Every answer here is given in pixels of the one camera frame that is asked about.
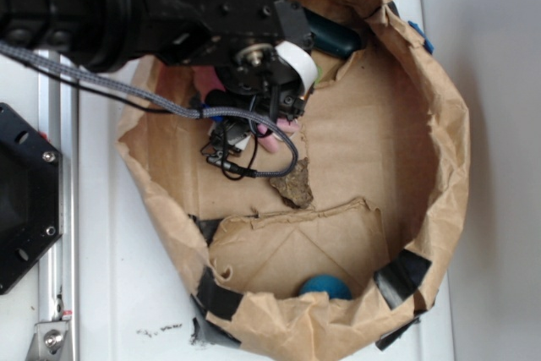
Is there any aluminium rail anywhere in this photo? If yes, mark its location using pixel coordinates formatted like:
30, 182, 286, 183
26, 74, 79, 360

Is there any blue ball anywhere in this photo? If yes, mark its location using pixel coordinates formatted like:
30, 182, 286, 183
298, 275, 352, 300

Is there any pink plush bunny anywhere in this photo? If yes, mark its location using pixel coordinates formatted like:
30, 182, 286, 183
192, 66, 300, 154

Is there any green plush toy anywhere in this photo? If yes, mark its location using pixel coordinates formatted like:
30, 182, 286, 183
314, 65, 323, 86

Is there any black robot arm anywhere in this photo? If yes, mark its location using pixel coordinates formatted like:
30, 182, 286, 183
1, 0, 314, 119

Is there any dark green oblong case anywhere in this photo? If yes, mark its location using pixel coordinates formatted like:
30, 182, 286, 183
304, 8, 365, 59

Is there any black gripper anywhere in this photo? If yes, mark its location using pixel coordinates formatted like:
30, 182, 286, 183
143, 0, 314, 119

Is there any brown paper bag container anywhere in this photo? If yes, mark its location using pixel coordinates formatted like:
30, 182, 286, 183
117, 0, 470, 360

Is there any grey braided cable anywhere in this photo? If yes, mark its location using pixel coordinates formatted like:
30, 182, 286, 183
0, 41, 299, 179

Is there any brown rock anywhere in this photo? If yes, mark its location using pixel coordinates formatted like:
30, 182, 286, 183
270, 157, 314, 209

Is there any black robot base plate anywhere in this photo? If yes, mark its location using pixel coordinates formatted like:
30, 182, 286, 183
1, 102, 62, 295

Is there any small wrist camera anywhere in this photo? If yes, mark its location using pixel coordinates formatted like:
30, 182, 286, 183
200, 118, 251, 170

